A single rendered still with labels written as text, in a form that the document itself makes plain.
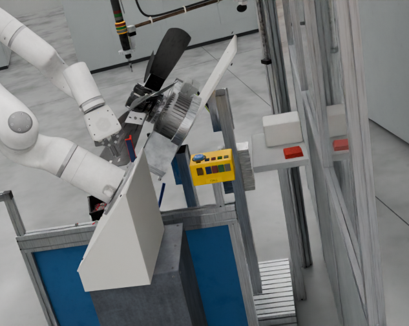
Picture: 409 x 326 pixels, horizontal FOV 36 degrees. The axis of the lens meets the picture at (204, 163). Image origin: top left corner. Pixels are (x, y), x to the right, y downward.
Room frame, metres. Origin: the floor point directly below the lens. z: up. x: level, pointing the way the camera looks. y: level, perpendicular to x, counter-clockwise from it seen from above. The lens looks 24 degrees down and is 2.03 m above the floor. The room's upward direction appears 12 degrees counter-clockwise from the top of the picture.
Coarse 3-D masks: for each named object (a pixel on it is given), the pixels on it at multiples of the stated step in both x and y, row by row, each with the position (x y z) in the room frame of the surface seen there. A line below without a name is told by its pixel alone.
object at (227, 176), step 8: (208, 152) 2.20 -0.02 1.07; (216, 152) 2.18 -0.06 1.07; (224, 152) 2.16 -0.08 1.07; (232, 152) 2.18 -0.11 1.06; (192, 160) 2.15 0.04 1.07; (216, 160) 2.10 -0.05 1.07; (224, 160) 2.10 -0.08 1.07; (232, 160) 2.11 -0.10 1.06; (192, 168) 2.11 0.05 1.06; (224, 168) 2.10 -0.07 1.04; (232, 168) 2.09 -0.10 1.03; (192, 176) 2.11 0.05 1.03; (200, 176) 2.11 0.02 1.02; (208, 176) 2.11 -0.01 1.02; (216, 176) 2.10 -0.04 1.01; (224, 176) 2.10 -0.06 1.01; (232, 176) 2.09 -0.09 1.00; (200, 184) 2.11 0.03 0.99
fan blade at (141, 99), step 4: (172, 84) 2.35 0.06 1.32; (164, 88) 2.33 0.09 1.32; (168, 88) 2.40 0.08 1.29; (156, 92) 2.32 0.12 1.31; (160, 92) 2.47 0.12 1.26; (140, 96) 2.50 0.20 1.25; (144, 96) 2.40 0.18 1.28; (148, 96) 2.35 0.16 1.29; (136, 100) 2.42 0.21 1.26; (140, 100) 2.35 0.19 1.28; (144, 100) 2.31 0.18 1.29; (132, 104) 2.38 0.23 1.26; (136, 104) 2.32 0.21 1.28; (132, 108) 2.31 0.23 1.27; (128, 112) 2.31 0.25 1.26
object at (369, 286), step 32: (352, 0) 1.16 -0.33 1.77; (288, 32) 3.70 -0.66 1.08; (352, 32) 1.16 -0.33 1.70; (352, 64) 1.17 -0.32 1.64; (352, 96) 1.16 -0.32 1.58; (320, 128) 2.01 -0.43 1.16; (352, 128) 1.16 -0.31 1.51; (320, 160) 2.12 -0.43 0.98; (352, 160) 1.16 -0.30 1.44; (352, 256) 1.44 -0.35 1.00; (384, 320) 1.16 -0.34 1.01
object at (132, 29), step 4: (128, 28) 2.55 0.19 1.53; (132, 28) 2.55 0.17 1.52; (128, 32) 2.56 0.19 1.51; (132, 32) 2.55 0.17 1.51; (128, 36) 2.56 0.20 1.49; (132, 36) 2.55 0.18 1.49; (132, 40) 2.55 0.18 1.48; (132, 44) 2.55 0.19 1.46; (132, 48) 2.55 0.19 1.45; (120, 52) 2.53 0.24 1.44; (124, 52) 2.52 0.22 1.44; (128, 52) 2.51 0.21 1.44
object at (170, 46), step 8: (168, 32) 2.60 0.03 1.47; (176, 32) 2.66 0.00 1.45; (184, 32) 2.71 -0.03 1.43; (168, 40) 2.64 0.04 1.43; (176, 40) 2.68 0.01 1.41; (184, 40) 2.73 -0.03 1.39; (160, 48) 2.62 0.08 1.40; (168, 48) 2.66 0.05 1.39; (176, 48) 2.70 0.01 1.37; (184, 48) 2.74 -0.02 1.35; (160, 56) 2.64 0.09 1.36; (168, 56) 2.68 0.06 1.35; (176, 56) 2.71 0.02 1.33; (152, 64) 2.63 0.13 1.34; (160, 64) 2.66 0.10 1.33; (168, 64) 2.69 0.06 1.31; (152, 72) 2.64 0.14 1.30; (160, 72) 2.67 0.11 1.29; (168, 72) 2.70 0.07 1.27
